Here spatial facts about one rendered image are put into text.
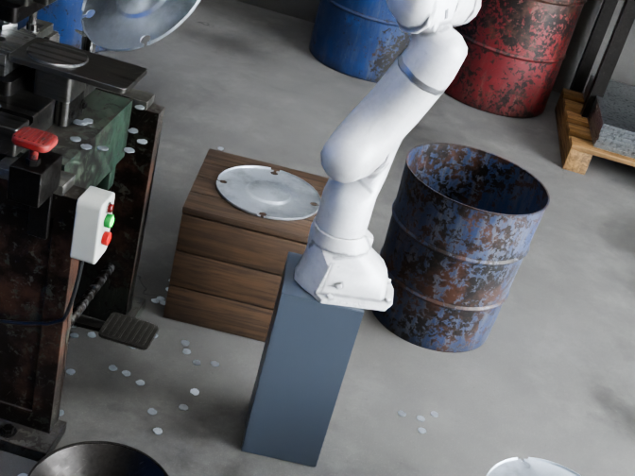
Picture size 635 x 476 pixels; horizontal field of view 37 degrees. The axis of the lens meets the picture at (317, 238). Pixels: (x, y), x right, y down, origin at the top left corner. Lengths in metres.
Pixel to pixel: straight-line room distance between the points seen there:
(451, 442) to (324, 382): 0.50
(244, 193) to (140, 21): 0.77
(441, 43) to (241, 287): 1.02
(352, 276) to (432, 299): 0.72
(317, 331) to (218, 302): 0.58
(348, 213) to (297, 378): 0.41
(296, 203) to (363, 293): 0.61
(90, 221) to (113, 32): 0.38
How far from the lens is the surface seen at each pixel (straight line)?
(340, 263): 2.01
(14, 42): 2.12
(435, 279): 2.69
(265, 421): 2.23
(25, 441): 2.20
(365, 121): 1.86
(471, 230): 2.60
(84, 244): 1.90
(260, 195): 2.58
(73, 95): 2.07
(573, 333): 3.16
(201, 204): 2.49
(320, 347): 2.09
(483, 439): 2.57
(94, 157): 2.11
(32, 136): 1.77
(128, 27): 1.97
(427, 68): 1.81
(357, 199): 1.96
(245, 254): 2.50
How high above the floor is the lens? 1.54
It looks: 29 degrees down
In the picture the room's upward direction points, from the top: 15 degrees clockwise
